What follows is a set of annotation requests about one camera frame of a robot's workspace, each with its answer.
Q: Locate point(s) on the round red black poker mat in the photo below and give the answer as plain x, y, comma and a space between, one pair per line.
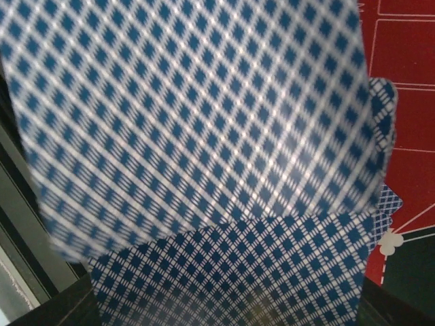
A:
399, 43

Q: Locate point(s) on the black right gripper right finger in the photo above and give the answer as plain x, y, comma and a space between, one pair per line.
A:
378, 307

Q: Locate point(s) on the blue card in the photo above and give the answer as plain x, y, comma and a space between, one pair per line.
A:
144, 119

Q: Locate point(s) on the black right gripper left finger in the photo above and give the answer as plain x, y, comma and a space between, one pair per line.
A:
76, 305

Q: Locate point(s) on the grey card deck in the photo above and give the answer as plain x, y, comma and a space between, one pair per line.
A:
238, 271

